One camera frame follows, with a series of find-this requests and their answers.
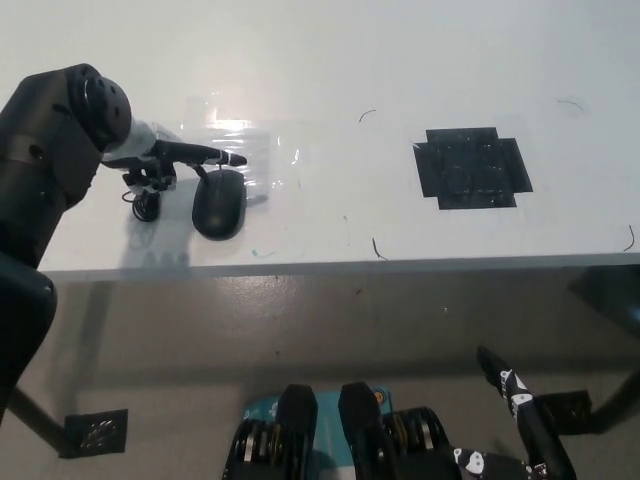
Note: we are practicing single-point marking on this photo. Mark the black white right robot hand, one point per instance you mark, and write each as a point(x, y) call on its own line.
point(520, 410)

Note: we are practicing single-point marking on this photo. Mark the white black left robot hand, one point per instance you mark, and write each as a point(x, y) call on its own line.
point(145, 142)

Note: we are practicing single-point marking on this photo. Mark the black computer mouse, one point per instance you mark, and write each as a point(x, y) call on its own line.
point(218, 205)

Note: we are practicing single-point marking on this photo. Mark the black table leg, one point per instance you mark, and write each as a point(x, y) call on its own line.
point(617, 402)
point(37, 417)

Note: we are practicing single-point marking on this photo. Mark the clear plastic sheet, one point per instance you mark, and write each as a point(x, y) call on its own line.
point(257, 150)

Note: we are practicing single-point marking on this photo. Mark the black tape patch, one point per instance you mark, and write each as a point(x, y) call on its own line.
point(472, 167)

